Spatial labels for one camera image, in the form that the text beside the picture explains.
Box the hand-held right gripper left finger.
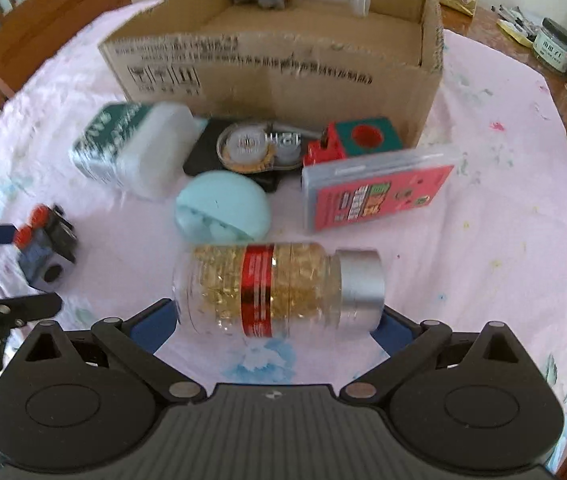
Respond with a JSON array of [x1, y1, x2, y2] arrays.
[[14, 299, 204, 406]]

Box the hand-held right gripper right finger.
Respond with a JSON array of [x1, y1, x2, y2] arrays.
[[341, 304, 539, 406]]

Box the black toy car red wheels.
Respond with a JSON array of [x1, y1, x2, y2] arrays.
[[14, 204, 80, 292]]

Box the gold capsule bottle silver cap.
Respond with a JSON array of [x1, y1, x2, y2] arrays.
[[172, 242, 385, 338]]

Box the light blue round container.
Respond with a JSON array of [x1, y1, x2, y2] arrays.
[[175, 170, 272, 242]]

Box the white labelled plastic bottle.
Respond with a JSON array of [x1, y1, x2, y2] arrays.
[[70, 101, 207, 200]]

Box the red green toy train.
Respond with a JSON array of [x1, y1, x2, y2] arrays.
[[302, 117, 404, 168]]

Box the clear correction tape dispenser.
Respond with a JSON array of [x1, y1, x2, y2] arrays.
[[216, 121, 324, 173]]

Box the cardboard box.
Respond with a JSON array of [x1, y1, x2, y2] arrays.
[[98, 0, 447, 148]]

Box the wooden chair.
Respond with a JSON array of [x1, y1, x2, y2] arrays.
[[0, 0, 132, 106]]

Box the black lid glass jar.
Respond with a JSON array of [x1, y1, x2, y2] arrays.
[[532, 17, 567, 76]]

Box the packet of pens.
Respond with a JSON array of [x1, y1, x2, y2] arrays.
[[493, 5, 544, 41]]

